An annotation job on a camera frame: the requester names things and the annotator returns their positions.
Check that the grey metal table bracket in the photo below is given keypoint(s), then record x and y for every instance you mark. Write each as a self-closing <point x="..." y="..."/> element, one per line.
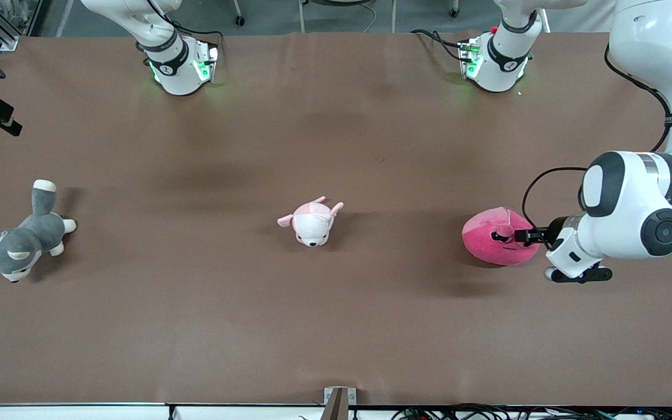
<point x="339" y="402"/>

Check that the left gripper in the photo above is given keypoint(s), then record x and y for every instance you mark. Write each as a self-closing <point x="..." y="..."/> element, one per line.
<point x="549" y="233"/>

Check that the hot pink round plush toy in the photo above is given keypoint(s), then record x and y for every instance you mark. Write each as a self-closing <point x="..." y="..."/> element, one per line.
<point x="487" y="245"/>

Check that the grey white husky plush toy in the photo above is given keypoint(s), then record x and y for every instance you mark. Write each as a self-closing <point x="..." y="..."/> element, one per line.
<point x="21" y="245"/>

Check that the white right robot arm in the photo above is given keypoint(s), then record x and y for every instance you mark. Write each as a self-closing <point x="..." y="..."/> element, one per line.
<point x="178" y="64"/>

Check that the brown table cover sheet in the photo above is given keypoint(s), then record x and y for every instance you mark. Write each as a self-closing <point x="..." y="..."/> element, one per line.
<point x="312" y="321"/>

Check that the pale pink white plush dog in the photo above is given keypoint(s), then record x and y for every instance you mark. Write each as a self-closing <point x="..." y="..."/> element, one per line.
<point x="311" y="224"/>

